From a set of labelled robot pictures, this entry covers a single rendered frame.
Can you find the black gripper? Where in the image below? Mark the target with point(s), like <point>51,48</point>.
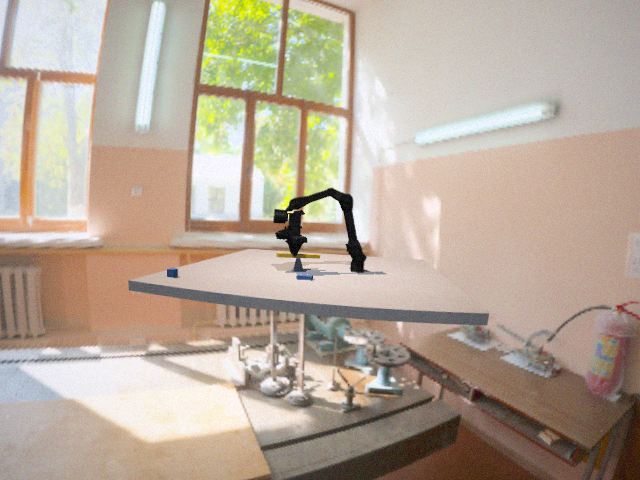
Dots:
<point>295,240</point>

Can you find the yellow bar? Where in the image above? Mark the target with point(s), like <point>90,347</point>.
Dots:
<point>288,255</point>

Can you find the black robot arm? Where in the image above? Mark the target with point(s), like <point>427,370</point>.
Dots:
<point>346,202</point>

